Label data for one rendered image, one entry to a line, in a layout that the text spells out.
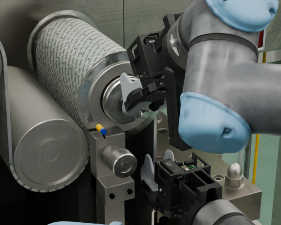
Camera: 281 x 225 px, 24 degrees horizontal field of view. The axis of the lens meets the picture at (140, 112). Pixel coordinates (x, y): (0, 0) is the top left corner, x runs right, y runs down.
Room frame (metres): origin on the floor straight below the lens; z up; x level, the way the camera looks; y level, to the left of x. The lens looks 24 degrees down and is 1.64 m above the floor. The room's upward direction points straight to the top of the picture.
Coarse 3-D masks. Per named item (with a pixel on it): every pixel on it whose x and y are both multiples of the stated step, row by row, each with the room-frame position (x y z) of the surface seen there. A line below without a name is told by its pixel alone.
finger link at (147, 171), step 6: (144, 162) 0.95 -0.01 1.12; (150, 162) 0.93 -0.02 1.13; (144, 168) 0.95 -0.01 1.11; (150, 168) 0.92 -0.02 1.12; (144, 174) 0.94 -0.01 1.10; (150, 174) 0.92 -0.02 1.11; (144, 180) 0.93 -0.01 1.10; (150, 180) 0.92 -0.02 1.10; (150, 186) 0.91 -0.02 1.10; (156, 186) 0.90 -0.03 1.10
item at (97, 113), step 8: (120, 64) 0.92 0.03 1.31; (128, 64) 0.93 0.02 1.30; (104, 72) 0.91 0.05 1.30; (112, 72) 0.92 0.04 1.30; (120, 72) 0.92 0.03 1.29; (128, 72) 0.93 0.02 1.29; (96, 80) 0.91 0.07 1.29; (104, 80) 0.91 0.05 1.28; (96, 88) 0.90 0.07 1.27; (96, 96) 0.90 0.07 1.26; (88, 104) 0.90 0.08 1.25; (96, 104) 0.90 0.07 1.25; (96, 112) 0.90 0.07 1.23; (96, 120) 0.90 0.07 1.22; (104, 120) 0.91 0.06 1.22; (136, 120) 0.93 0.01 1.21; (104, 128) 0.91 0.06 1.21; (120, 128) 0.92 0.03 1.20; (128, 128) 0.93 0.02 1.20
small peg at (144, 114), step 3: (144, 108) 0.90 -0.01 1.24; (141, 111) 0.89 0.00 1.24; (144, 111) 0.89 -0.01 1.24; (147, 111) 0.89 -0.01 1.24; (138, 114) 0.90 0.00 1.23; (141, 114) 0.89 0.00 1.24; (144, 114) 0.89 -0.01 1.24; (147, 114) 0.89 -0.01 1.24; (141, 117) 0.89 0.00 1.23; (144, 117) 0.89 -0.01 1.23
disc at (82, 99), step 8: (112, 56) 0.92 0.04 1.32; (120, 56) 0.93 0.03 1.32; (96, 64) 0.91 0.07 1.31; (104, 64) 0.92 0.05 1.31; (112, 64) 0.92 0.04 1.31; (88, 72) 0.91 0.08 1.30; (96, 72) 0.91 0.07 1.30; (88, 80) 0.90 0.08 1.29; (80, 88) 0.90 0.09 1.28; (88, 88) 0.90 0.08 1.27; (80, 96) 0.90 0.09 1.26; (88, 96) 0.90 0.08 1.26; (80, 104) 0.90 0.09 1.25; (80, 112) 0.90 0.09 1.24; (88, 112) 0.90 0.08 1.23; (152, 112) 0.95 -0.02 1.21; (88, 120) 0.90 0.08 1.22; (144, 120) 0.94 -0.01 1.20; (152, 120) 0.95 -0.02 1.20; (88, 128) 0.90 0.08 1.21; (136, 128) 0.94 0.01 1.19; (144, 128) 0.94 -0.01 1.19; (128, 136) 0.93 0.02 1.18
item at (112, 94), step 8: (112, 80) 0.92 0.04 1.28; (104, 88) 0.91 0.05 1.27; (112, 88) 0.90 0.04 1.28; (120, 88) 0.90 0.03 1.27; (104, 96) 0.90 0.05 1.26; (112, 96) 0.90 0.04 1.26; (120, 96) 0.91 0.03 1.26; (104, 104) 0.90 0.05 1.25; (112, 104) 0.90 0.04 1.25; (120, 104) 0.91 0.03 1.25; (104, 112) 0.91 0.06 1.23; (112, 112) 0.90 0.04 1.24; (120, 112) 0.90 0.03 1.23; (112, 120) 0.90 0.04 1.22; (120, 120) 0.90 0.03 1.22; (128, 120) 0.91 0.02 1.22
